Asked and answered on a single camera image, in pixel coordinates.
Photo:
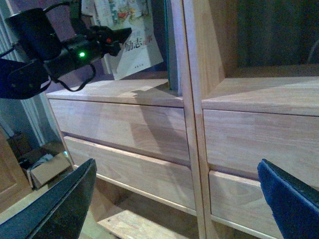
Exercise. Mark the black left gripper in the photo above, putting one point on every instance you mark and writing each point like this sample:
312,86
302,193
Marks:
82,50

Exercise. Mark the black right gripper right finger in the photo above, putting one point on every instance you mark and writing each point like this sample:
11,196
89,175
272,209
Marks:
294,204

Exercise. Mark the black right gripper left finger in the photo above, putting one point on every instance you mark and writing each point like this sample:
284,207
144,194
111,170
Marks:
60,212

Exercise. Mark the white illustrated chinese book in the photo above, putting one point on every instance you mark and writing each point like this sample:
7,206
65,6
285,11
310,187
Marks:
140,51

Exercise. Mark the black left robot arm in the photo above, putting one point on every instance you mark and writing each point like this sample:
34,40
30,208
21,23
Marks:
38,57

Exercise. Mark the left wooden shelf cabinet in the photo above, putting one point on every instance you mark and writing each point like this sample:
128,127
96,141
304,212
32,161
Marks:
127,214

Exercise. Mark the wooden shelf cabinet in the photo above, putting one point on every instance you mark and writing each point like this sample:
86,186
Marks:
215,82
127,214

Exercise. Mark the right wooden shelf cabinet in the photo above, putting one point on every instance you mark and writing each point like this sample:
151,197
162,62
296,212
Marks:
215,82

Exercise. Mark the open cardboard box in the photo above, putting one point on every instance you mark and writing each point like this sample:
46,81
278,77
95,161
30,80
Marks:
45,163

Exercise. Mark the right cabinet lower drawer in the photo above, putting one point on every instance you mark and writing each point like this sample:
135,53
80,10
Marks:
239,203

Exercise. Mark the cabinet drawer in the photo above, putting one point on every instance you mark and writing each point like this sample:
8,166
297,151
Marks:
238,141
239,203
160,180
150,130

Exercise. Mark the teal standing book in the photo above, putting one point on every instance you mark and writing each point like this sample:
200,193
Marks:
171,55

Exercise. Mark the right cabinet upper drawer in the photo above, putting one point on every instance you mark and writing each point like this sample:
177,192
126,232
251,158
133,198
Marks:
238,141

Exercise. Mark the left cabinet upper drawer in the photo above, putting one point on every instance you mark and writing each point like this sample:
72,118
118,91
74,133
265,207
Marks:
150,130

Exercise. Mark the left cabinet lower drawer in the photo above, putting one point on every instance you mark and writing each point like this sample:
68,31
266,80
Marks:
160,180

